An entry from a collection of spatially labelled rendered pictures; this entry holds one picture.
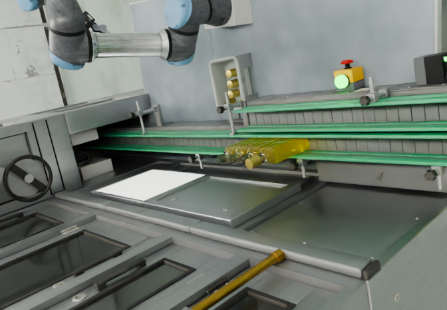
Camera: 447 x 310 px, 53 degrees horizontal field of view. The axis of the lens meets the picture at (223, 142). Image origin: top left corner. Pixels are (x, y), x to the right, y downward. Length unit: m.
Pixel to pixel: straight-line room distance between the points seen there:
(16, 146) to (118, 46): 0.79
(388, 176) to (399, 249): 0.42
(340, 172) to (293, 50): 0.50
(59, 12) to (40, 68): 3.65
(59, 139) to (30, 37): 3.06
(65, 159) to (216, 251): 1.22
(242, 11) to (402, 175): 0.86
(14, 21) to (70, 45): 3.63
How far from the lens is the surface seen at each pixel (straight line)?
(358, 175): 1.52
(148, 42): 1.68
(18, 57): 5.14
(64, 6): 1.57
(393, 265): 1.08
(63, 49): 1.59
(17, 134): 2.21
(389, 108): 1.41
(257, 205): 1.39
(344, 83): 1.50
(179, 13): 1.65
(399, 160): 1.34
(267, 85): 1.83
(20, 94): 5.10
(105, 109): 2.36
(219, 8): 1.74
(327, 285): 1.00
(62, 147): 2.26
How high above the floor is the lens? 2.11
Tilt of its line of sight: 40 degrees down
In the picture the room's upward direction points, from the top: 110 degrees counter-clockwise
